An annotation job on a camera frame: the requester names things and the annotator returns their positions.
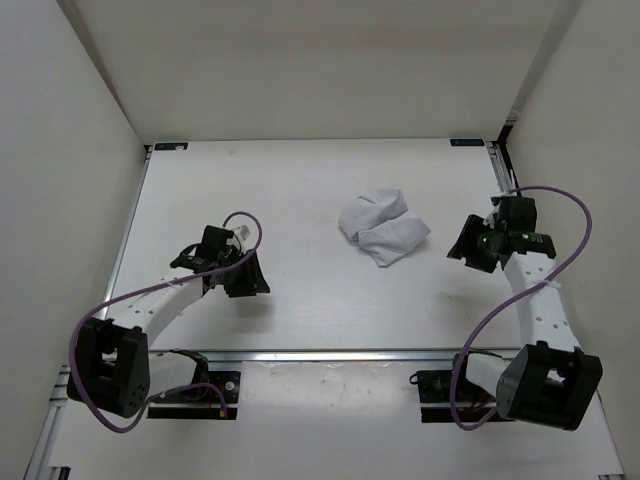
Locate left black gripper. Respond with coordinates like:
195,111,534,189
218,248,271,298

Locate white skirt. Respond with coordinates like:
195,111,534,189
338,187,431,268

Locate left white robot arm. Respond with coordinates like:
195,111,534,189
66,243,270,430

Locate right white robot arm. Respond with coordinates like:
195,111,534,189
448,215,603,431

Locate right blue label sticker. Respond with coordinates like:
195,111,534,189
450,138,485,147

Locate blue label sticker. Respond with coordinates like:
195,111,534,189
154,142,188,151
450,138,485,147

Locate left blue label sticker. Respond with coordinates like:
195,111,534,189
154,142,188,151

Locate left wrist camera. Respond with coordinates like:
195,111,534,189
170,225,250,273

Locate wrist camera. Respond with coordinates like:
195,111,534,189
491,196,556,263
170,225,250,273

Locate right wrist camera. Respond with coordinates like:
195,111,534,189
491,196,556,263

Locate right aluminium frame rail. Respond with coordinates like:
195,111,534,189
486,141,516,193

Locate aluminium frame rail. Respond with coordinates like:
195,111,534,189
149,348,531,365
486,141,516,193
23,365,71,480

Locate front aluminium frame rail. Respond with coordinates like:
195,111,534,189
149,348,531,365

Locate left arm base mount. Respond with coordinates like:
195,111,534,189
147,367,242,420

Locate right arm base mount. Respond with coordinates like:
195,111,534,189
410,368,516,424

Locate left aluminium frame rail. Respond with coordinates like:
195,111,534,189
23,365,71,480

